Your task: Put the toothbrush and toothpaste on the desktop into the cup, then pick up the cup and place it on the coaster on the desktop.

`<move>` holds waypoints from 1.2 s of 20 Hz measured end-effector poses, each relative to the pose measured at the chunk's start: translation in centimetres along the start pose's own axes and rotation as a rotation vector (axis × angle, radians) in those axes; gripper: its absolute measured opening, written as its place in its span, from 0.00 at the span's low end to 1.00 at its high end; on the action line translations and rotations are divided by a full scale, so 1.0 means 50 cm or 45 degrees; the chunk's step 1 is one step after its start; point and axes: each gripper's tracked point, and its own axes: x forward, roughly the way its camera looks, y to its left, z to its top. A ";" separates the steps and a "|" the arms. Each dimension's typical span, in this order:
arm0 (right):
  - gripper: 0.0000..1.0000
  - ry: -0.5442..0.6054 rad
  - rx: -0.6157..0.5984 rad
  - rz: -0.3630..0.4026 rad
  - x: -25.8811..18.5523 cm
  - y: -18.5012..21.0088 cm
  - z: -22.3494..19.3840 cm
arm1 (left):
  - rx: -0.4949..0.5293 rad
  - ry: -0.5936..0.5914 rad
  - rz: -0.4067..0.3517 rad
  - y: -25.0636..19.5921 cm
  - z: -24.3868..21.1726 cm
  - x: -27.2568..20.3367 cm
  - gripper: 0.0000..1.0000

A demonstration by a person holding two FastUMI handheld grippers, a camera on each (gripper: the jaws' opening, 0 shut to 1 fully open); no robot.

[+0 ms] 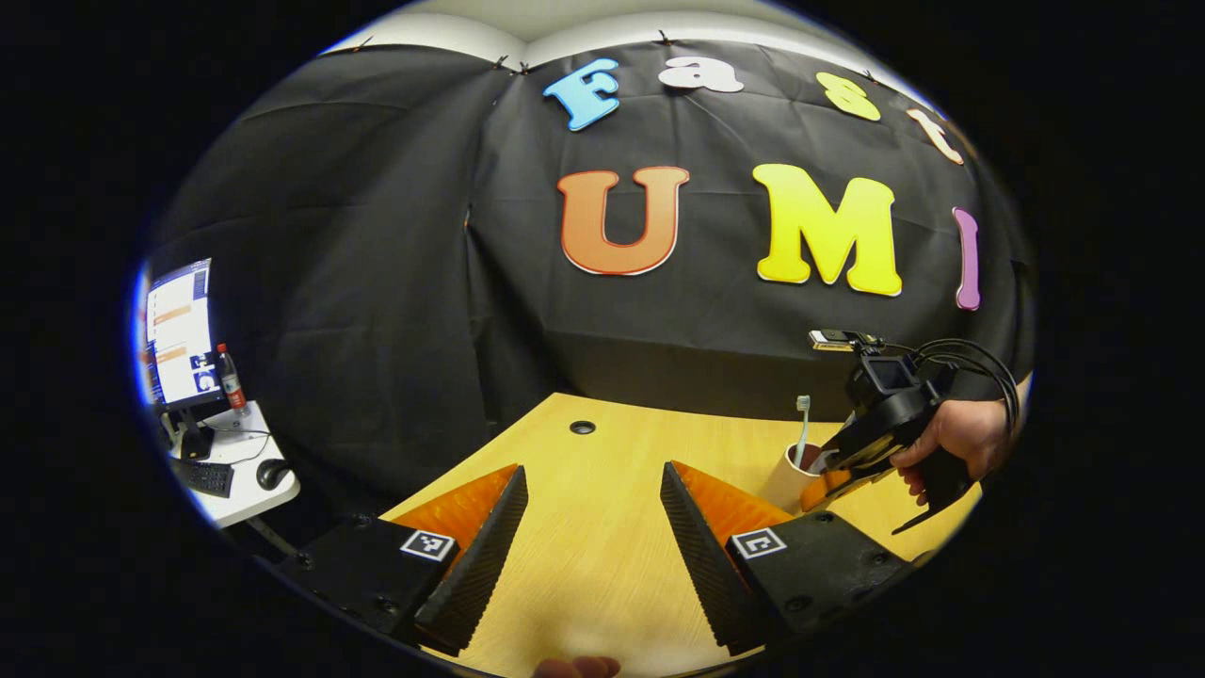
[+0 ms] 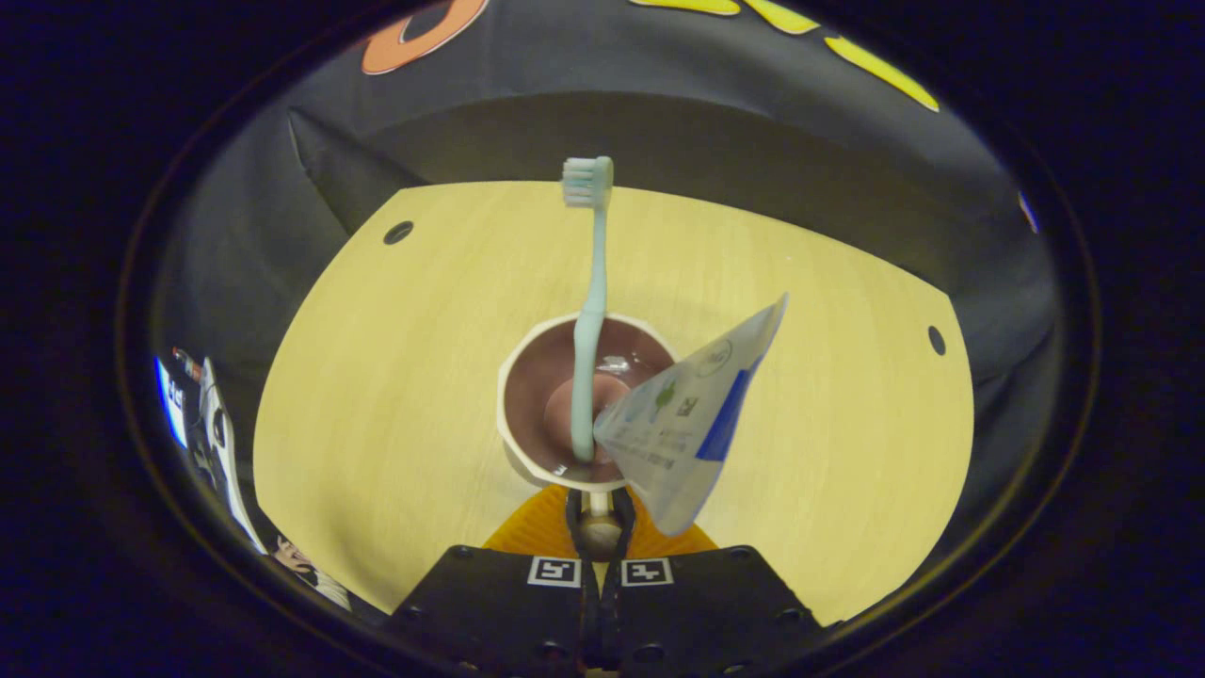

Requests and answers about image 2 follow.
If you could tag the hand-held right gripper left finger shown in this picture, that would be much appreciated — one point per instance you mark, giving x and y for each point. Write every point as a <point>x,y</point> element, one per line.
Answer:
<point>589,621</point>

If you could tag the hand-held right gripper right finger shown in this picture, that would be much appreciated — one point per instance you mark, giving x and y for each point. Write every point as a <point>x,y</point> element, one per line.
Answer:
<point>614,621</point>

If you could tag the white toothpaste tube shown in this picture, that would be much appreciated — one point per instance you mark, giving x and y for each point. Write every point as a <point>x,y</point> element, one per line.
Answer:
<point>678,452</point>

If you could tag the beige cup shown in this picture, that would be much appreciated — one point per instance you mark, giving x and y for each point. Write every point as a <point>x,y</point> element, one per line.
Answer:
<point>537,395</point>

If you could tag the pale green toothbrush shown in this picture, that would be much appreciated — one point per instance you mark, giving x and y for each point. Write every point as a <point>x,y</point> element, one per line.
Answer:
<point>593,330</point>

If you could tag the pale patterned object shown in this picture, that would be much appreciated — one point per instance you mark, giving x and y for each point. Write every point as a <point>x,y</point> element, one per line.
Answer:
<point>315,574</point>

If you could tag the white equipment panel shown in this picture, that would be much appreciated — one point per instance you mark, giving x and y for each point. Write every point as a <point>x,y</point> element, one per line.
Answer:
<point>224,461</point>

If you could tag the bright screen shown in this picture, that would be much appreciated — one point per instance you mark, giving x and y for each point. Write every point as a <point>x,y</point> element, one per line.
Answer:
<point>171,403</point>

